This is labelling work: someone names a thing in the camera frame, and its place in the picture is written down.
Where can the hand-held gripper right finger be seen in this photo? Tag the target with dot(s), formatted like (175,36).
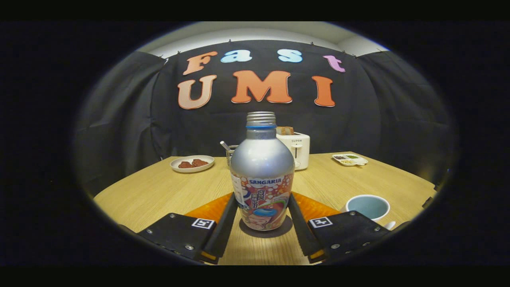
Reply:
(299,225)

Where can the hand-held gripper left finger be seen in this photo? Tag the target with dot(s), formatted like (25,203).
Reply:
(226,225)

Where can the silver juice bottle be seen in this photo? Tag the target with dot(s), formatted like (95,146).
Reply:
(261,163)

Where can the white cup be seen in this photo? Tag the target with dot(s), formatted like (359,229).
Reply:
(368,207)

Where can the white round plate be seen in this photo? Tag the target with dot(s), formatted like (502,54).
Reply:
(193,170)

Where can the red-brown food piece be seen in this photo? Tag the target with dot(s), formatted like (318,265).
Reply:
(185,164)
(200,162)

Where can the wooden table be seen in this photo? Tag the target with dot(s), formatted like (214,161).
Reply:
(159,195)

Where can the white toaster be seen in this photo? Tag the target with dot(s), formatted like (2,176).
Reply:
(301,151)

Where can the white divided tray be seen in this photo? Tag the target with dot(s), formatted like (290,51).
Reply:
(350,160)

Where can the toast slice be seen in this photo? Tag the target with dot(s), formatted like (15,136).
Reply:
(285,130)

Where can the black backdrop cloth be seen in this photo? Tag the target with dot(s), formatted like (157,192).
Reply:
(131,119)

